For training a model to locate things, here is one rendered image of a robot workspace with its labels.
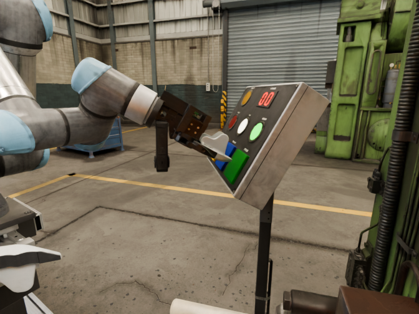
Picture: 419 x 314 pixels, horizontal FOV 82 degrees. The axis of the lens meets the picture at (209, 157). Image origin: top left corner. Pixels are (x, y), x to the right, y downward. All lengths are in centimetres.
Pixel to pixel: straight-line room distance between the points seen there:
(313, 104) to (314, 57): 756
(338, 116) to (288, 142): 447
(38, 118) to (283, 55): 781
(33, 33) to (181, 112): 47
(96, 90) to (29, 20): 36
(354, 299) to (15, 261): 36
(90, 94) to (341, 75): 470
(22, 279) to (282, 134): 48
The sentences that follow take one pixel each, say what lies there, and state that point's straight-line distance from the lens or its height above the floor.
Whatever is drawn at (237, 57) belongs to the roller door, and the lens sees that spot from 831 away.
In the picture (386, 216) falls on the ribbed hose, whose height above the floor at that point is 97.
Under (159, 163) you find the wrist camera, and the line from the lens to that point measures 53.
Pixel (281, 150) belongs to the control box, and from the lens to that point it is 54.
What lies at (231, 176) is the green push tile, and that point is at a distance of 57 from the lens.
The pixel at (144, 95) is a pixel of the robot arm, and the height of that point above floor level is 117.
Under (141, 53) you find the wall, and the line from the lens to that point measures 974.
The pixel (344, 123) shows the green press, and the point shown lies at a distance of 503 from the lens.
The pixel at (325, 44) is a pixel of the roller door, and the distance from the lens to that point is 817.
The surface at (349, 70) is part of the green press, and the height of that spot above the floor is 156.
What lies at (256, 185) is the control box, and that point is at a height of 98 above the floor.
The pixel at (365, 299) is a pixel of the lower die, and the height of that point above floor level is 98.
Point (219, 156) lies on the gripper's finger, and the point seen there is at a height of 104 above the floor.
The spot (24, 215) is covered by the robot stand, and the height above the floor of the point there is 82.
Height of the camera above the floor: 118
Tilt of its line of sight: 15 degrees down
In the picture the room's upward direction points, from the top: straight up
